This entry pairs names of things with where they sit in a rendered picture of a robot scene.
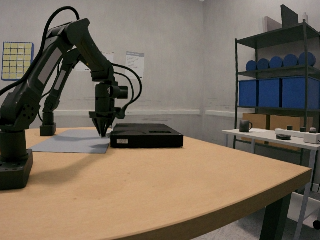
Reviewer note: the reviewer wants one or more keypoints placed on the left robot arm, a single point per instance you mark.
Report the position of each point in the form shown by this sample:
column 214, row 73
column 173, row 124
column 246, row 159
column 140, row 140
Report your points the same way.
column 70, row 60

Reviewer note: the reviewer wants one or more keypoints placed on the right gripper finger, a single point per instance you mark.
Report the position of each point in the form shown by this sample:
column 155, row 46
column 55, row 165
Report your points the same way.
column 100, row 124
column 94, row 120

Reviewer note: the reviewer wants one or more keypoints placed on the green circuit board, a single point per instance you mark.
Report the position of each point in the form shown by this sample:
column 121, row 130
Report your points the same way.
column 107, row 134

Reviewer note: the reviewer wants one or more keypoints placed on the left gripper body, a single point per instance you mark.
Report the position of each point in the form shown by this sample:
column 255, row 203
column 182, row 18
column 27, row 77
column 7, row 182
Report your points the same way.
column 111, row 103

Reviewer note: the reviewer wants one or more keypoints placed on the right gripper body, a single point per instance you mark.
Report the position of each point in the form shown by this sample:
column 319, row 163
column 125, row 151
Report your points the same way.
column 103, row 110

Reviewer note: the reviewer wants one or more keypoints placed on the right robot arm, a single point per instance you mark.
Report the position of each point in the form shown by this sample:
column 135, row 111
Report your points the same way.
column 20, row 108

